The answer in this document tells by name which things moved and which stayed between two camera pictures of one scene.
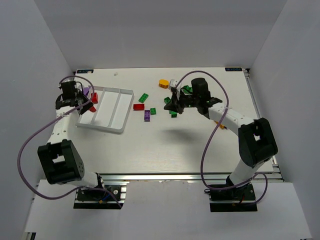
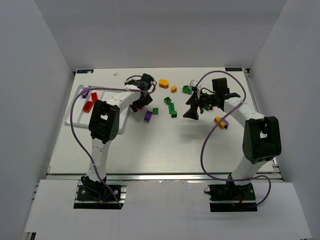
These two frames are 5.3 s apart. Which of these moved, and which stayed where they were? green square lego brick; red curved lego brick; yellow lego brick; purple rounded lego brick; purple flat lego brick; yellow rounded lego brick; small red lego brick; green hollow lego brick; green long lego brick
Moved: small red lego brick
Stayed: green square lego brick; purple rounded lego brick; red curved lego brick; green hollow lego brick; purple flat lego brick; yellow rounded lego brick; green long lego brick; yellow lego brick
